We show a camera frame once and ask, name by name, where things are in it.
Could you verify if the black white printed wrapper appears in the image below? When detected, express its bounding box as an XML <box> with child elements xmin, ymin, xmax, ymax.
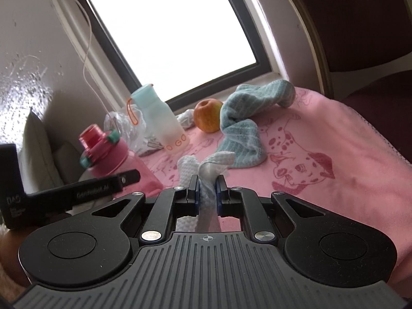
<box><xmin>138</xmin><ymin>137</ymin><xmax>164</xmax><ymax>157</ymax></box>

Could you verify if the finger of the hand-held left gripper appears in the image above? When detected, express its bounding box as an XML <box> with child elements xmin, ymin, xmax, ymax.
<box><xmin>118</xmin><ymin>169</ymin><xmax>141</xmax><ymax>187</ymax></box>

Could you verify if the grey sofa cushion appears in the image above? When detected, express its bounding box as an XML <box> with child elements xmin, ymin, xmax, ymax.
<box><xmin>55</xmin><ymin>142</ymin><xmax>95</xmax><ymax>185</ymax></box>

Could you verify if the crumpled white wrapper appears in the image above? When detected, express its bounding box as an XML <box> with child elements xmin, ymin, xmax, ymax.
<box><xmin>175</xmin><ymin>109</ymin><xmax>197</xmax><ymax>128</ymax></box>

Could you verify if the pink printed blanket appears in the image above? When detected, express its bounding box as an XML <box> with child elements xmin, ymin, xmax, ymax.
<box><xmin>138</xmin><ymin>85</ymin><xmax>412</xmax><ymax>284</ymax></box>

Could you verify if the frosted mint bottle orange strap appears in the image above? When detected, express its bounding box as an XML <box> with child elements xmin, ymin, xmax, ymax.
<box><xmin>126</xmin><ymin>84</ymin><xmax>189</xmax><ymax>153</ymax></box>

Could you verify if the clear plastic bag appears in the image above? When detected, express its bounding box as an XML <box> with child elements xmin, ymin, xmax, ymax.
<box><xmin>103</xmin><ymin>108</ymin><xmax>161</xmax><ymax>157</ymax></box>

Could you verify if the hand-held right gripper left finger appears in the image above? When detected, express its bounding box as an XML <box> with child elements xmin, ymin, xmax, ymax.
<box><xmin>92</xmin><ymin>174</ymin><xmax>202</xmax><ymax>243</ymax></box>

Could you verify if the apple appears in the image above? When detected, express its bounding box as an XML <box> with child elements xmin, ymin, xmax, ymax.
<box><xmin>193</xmin><ymin>99</ymin><xmax>224</xmax><ymax>133</ymax></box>

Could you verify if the grey pillow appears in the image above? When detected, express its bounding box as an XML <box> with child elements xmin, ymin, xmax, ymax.
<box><xmin>19</xmin><ymin>109</ymin><xmax>65</xmax><ymax>194</ymax></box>

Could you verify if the dark framed window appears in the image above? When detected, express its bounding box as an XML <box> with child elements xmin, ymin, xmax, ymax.
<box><xmin>69</xmin><ymin>0</ymin><xmax>274</xmax><ymax>110</ymax></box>

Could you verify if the person's left hand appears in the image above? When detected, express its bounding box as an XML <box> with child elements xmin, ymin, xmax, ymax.
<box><xmin>0</xmin><ymin>230</ymin><xmax>24</xmax><ymax>266</ymax></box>

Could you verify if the pink water bottle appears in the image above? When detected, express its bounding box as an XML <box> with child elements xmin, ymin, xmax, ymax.
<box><xmin>79</xmin><ymin>123</ymin><xmax>165</xmax><ymax>198</ymax></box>

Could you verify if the white wipe cloth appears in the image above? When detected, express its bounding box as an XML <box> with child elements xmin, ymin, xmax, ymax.
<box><xmin>176</xmin><ymin>151</ymin><xmax>236</xmax><ymax>232</ymax></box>

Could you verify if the maroon padded chair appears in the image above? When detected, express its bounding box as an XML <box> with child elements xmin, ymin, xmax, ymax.
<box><xmin>277</xmin><ymin>0</ymin><xmax>412</xmax><ymax>165</ymax></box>

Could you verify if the teal ribbed towel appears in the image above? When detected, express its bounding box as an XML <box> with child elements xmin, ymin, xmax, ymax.
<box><xmin>215</xmin><ymin>80</ymin><xmax>297</xmax><ymax>169</ymax></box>

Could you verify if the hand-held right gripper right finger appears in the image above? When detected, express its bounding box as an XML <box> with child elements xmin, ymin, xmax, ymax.
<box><xmin>216</xmin><ymin>174</ymin><xmax>325</xmax><ymax>243</ymax></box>

